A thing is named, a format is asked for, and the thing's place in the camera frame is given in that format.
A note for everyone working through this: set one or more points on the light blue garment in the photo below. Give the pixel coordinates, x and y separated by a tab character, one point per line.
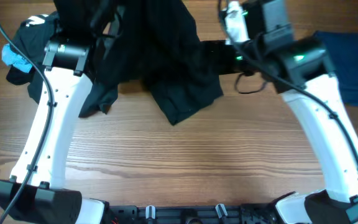
11	58

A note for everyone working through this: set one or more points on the folded navy blue garment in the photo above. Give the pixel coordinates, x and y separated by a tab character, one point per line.
343	50

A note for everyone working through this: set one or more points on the dark green clothes pile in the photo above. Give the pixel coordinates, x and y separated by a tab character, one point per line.
30	41

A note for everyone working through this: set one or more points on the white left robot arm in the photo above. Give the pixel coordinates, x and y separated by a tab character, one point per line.
35	191

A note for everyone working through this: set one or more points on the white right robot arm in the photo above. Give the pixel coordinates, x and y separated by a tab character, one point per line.
303	74

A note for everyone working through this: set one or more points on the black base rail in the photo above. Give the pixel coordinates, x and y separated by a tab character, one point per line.
218	214

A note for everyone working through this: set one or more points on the black t-shirt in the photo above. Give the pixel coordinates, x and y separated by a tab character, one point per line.
155	42

